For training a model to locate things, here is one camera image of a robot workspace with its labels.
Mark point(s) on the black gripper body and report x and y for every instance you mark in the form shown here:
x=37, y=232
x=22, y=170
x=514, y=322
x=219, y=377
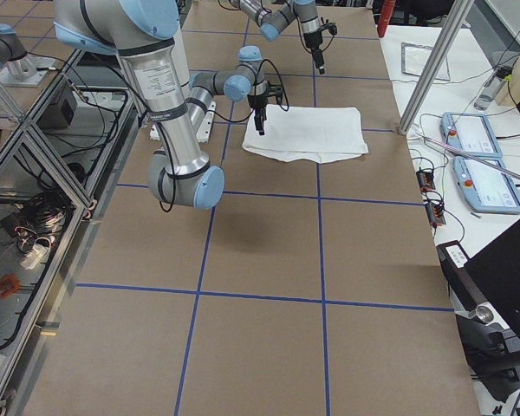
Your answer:
x=256, y=103
x=313, y=42

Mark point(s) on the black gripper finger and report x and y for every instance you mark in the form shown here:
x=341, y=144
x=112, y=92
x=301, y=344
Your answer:
x=319, y=63
x=259, y=119

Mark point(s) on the white long-sleeve printed shirt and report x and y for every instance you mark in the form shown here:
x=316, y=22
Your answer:
x=319, y=134

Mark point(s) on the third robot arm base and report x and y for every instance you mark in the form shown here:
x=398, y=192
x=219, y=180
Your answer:
x=17, y=66

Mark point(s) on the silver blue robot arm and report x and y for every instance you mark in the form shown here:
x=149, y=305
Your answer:
x=272, y=23
x=142, y=35

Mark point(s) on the red fire extinguisher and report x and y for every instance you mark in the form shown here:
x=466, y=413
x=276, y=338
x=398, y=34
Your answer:
x=386, y=13

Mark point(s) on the black framed paper sheet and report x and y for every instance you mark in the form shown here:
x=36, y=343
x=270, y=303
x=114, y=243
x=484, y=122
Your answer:
x=414, y=58

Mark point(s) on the far blue teach pendant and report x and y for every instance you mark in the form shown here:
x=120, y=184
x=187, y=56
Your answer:
x=471, y=133

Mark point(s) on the blue teach pendant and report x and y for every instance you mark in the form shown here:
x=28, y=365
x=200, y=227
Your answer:
x=471, y=133
x=485, y=189

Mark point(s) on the clear plastic water bottle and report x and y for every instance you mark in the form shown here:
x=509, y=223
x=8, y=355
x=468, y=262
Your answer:
x=499, y=77

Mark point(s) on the black box on shelf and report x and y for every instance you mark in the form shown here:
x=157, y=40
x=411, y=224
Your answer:
x=60, y=111

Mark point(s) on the near blue teach pendant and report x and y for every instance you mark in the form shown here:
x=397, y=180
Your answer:
x=485, y=189

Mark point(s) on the black laptop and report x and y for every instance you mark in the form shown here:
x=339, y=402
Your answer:
x=496, y=272

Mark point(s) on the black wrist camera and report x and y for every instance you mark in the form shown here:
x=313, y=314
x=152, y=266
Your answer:
x=328, y=26
x=276, y=92

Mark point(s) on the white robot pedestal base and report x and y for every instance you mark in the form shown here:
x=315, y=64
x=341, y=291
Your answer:
x=203, y=121

